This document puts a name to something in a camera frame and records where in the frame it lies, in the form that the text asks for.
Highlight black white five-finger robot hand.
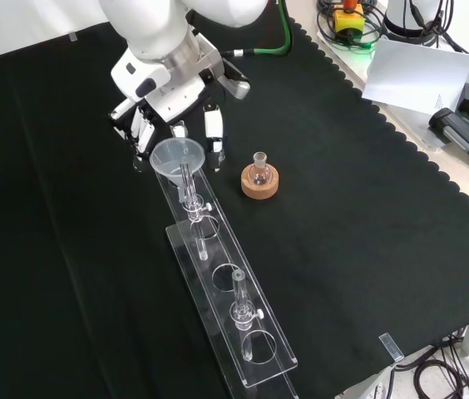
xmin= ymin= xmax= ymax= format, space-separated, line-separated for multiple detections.
xmin=108 ymin=47 xmax=230 ymax=174

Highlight translucent plastic funnel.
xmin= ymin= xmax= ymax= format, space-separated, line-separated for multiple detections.
xmin=150 ymin=139 xmax=207 ymax=196

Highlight glass weighing funnel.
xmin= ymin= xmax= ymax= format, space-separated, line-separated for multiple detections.
xmin=169 ymin=120 xmax=189 ymax=141

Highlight clear acrylic funnel stand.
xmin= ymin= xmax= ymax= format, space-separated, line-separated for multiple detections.
xmin=155 ymin=155 xmax=299 ymax=399

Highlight small glass round-bottom flask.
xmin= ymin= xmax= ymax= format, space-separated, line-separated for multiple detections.
xmin=247 ymin=151 xmax=272 ymax=187

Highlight yellow stop button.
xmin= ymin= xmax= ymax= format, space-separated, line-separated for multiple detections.
xmin=333 ymin=0 xmax=365 ymax=35

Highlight black cloth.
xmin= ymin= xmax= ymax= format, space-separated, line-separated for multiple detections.
xmin=0 ymin=0 xmax=469 ymax=399

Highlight pale board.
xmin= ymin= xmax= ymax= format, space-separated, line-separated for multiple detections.
xmin=360 ymin=35 xmax=469 ymax=116

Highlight black grey handheld device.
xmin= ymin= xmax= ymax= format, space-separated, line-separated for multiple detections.
xmin=427 ymin=106 xmax=469 ymax=179

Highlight clear tape strip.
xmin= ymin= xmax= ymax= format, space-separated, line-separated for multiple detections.
xmin=378 ymin=332 xmax=405 ymax=361

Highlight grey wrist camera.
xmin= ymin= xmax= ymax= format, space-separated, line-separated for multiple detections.
xmin=200 ymin=39 xmax=253 ymax=101

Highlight cork ring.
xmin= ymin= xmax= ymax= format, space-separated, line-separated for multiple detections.
xmin=240 ymin=165 xmax=280 ymax=200

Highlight green cable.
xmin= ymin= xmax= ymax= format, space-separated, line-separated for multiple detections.
xmin=221 ymin=0 xmax=293 ymax=58

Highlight black cable loops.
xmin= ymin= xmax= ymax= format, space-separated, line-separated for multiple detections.
xmin=315 ymin=0 xmax=388 ymax=53

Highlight black floor cables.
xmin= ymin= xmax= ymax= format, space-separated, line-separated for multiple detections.
xmin=392 ymin=328 xmax=469 ymax=399

